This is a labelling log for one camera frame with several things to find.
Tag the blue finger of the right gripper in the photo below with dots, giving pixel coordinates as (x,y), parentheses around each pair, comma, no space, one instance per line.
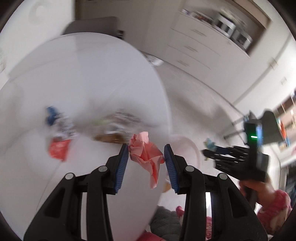
(233,154)
(210,145)

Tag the grey dining chair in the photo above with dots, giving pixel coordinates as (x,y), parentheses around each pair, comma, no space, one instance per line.
(106,25)

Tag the pink paper napkin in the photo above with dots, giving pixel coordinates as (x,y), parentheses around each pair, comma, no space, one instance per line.
(147,155)

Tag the white cloth on floor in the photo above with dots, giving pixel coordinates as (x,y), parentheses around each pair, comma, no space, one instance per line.
(154,61)

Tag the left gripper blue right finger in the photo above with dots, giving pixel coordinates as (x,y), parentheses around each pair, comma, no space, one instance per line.
(171,166)

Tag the pink patterned sleeve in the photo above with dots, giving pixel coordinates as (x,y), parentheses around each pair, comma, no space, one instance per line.
(276,214)

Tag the red snack packet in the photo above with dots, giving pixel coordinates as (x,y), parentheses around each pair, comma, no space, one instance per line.
(59,149)

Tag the pink slipper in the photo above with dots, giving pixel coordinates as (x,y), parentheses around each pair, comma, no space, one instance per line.
(180,212)

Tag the silver microwave oven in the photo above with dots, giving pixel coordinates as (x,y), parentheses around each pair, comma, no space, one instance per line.
(232,30)

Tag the person's right hand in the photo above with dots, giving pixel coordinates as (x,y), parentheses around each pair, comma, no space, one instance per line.
(265,191)

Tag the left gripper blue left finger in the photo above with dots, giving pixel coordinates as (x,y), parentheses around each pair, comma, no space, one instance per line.
(121,163)

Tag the brown snack wrapper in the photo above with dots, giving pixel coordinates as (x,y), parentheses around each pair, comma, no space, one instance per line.
(117,127)

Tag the white drawer cabinet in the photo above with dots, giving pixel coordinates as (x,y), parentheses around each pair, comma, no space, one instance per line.
(201,51)

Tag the grey quilted trouser leg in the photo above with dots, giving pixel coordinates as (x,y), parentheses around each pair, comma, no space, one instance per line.
(165,224)

